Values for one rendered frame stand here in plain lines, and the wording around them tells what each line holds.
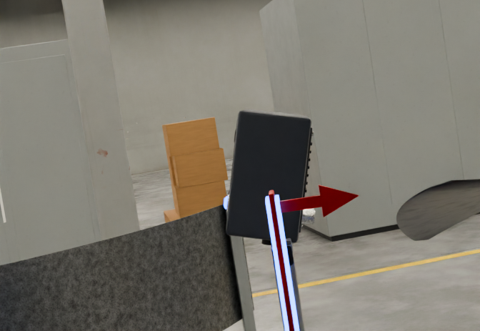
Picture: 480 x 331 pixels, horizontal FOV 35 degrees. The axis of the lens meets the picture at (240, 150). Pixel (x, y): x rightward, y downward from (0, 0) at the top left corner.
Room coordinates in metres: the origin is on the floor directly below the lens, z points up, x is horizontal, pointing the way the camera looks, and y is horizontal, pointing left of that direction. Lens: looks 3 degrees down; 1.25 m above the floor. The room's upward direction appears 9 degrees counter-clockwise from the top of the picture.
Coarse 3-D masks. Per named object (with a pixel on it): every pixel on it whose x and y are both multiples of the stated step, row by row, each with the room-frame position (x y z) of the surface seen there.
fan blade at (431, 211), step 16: (432, 192) 0.47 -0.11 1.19; (448, 192) 0.47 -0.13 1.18; (464, 192) 0.49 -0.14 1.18; (400, 208) 0.53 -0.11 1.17; (416, 208) 0.53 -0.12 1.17; (432, 208) 0.55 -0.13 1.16; (448, 208) 0.57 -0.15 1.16; (464, 208) 0.60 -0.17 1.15; (400, 224) 0.59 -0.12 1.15; (416, 224) 0.60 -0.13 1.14; (432, 224) 0.62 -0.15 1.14; (448, 224) 0.65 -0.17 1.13; (416, 240) 0.66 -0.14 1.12
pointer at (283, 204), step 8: (320, 192) 0.55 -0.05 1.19; (328, 192) 0.55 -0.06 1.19; (336, 192) 0.55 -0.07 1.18; (344, 192) 0.55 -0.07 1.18; (288, 200) 0.55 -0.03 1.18; (296, 200) 0.55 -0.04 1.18; (304, 200) 0.55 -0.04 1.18; (312, 200) 0.55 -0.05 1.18; (320, 200) 0.55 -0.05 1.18; (328, 200) 0.55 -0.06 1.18; (336, 200) 0.55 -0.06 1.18; (344, 200) 0.55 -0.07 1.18; (288, 208) 0.55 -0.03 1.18; (296, 208) 0.55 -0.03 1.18; (304, 208) 0.55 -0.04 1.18; (328, 208) 0.55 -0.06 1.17; (336, 208) 0.55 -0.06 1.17
